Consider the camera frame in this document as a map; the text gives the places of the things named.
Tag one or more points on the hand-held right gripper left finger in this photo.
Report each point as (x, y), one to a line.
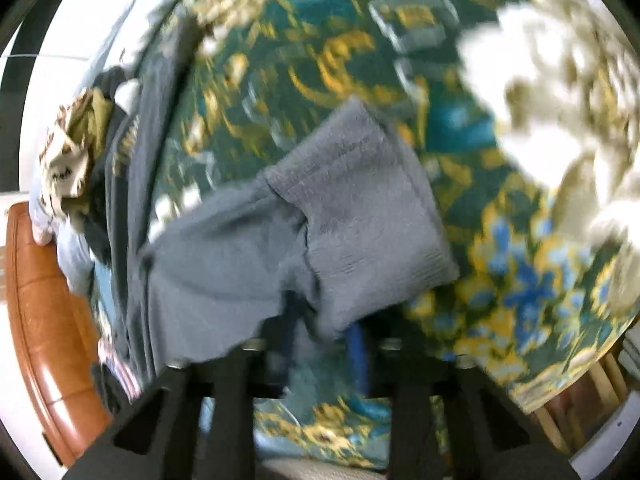
(289, 327)

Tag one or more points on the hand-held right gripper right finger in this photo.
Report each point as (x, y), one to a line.
(358, 357)

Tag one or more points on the grey sweatshirt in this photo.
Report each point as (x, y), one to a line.
(235, 255)

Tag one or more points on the pink striped cloth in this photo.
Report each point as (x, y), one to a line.
(119, 367)

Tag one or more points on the light blue cloth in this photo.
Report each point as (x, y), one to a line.
(75, 260)

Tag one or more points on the brown leather chair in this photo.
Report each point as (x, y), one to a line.
(45, 320)

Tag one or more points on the wooden chair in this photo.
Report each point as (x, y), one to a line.
(607, 380)

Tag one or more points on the white plastic appliance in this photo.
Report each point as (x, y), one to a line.
(607, 447)

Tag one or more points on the green floral blanket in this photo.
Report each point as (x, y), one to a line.
(320, 60)

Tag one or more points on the beige patterned cloth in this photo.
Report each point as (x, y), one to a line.
(70, 155)

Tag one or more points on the white fluffy blanket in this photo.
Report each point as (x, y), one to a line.
(555, 75)

